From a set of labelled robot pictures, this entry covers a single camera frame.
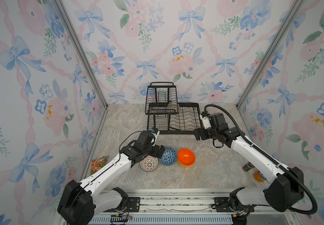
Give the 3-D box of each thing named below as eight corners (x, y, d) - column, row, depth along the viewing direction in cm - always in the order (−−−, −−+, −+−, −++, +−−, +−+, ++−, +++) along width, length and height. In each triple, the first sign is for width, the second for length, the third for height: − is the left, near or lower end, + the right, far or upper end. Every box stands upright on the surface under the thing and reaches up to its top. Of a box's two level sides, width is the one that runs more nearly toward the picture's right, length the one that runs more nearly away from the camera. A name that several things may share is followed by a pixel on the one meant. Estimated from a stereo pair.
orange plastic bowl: (177, 168, 89) (179, 163, 82) (177, 154, 95) (178, 148, 89) (193, 168, 89) (196, 163, 82) (191, 154, 95) (193, 148, 89)
